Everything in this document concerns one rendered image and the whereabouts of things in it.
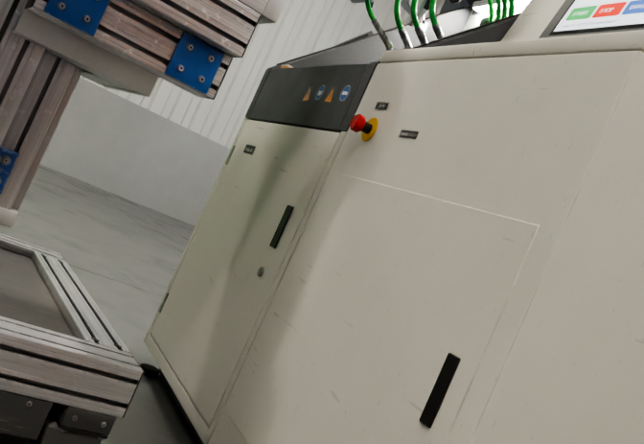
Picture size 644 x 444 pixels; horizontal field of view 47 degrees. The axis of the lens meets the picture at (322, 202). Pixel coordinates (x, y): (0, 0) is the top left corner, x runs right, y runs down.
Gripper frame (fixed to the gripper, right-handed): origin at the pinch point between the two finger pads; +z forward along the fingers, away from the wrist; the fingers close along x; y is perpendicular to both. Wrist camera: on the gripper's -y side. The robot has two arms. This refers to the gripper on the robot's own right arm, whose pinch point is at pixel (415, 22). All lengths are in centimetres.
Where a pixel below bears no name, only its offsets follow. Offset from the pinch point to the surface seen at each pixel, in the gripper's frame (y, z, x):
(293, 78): 21.8, 27.2, -8.8
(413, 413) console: 22, 78, 93
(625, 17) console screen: -4, 2, 70
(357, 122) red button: 26, 39, 47
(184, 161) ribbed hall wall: -127, 56, -654
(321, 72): 21.8, 25.7, 8.0
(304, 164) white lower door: 22, 49, 22
